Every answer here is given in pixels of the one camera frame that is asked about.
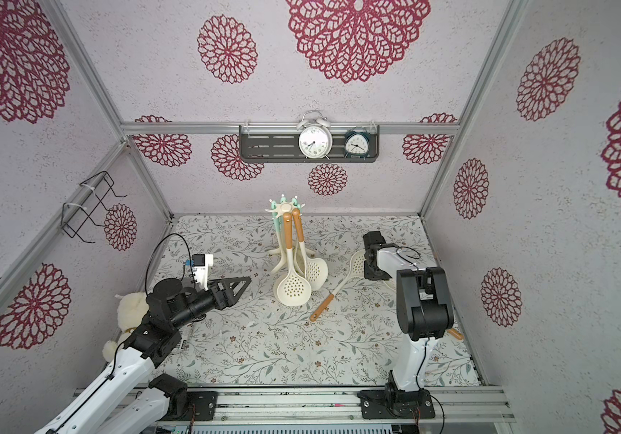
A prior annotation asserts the dark green alarm clock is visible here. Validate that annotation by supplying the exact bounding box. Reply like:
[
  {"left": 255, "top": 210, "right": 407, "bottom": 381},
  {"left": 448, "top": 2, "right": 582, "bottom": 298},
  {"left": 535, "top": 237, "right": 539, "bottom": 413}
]
[{"left": 344, "top": 128, "right": 370, "bottom": 158}]

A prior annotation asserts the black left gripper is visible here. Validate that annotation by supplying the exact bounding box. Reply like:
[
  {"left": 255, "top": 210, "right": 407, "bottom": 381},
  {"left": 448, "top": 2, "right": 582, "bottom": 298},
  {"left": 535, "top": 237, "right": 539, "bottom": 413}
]
[{"left": 170, "top": 275, "right": 251, "bottom": 330}]

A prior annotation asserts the cream skimmer edge-on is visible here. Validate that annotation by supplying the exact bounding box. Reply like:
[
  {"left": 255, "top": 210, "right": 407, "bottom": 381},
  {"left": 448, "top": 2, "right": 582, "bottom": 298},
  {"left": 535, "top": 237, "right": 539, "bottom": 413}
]
[{"left": 274, "top": 213, "right": 312, "bottom": 307}]

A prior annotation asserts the lone skimmer orange handle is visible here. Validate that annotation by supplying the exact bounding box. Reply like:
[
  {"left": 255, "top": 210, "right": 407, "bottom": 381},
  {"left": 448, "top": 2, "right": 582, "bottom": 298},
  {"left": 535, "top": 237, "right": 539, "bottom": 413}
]
[{"left": 291, "top": 208, "right": 330, "bottom": 292}]

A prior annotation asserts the black wire wall rack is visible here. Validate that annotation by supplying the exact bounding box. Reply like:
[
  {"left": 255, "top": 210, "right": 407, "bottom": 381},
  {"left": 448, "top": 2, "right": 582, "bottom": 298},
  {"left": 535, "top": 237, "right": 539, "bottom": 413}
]
[{"left": 59, "top": 170, "right": 125, "bottom": 244}]

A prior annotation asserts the metal base rail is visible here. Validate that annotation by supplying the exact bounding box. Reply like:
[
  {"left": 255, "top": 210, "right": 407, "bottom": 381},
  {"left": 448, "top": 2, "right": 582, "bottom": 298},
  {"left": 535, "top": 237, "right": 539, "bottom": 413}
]
[{"left": 71, "top": 384, "right": 515, "bottom": 434}]

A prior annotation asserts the white teddy bear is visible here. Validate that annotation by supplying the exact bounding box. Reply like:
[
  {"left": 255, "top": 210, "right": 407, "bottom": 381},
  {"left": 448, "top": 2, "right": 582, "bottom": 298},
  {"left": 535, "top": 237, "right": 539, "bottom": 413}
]
[{"left": 102, "top": 292, "right": 149, "bottom": 363}]

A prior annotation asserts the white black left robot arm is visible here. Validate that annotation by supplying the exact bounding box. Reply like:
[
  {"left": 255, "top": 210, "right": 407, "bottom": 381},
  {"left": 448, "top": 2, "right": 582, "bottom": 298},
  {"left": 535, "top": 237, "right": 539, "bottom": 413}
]
[{"left": 39, "top": 277, "right": 252, "bottom": 433}]

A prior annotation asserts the cream utensil rack stand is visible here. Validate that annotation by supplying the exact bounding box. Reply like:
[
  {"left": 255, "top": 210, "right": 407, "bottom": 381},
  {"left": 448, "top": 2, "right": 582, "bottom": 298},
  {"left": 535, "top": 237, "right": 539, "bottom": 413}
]
[{"left": 266, "top": 195, "right": 303, "bottom": 274}]

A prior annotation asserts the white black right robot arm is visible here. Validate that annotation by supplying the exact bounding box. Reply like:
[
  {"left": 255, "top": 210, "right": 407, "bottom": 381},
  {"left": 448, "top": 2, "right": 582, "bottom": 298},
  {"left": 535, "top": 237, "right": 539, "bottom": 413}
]
[{"left": 363, "top": 231, "right": 454, "bottom": 392}]

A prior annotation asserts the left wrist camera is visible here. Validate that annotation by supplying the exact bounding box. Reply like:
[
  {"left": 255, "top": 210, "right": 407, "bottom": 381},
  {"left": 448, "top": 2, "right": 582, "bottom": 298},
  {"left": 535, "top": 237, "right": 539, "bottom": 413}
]
[{"left": 183, "top": 254, "right": 214, "bottom": 291}]

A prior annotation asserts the grey wall shelf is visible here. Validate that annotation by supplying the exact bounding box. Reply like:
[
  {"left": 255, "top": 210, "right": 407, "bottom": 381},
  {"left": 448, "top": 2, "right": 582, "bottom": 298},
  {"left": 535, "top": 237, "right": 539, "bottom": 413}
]
[{"left": 238, "top": 127, "right": 380, "bottom": 164}]

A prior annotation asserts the white alarm clock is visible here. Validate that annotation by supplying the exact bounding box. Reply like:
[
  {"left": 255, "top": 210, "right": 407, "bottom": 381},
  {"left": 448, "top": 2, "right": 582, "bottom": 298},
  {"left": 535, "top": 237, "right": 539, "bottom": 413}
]
[{"left": 297, "top": 110, "right": 333, "bottom": 159}]

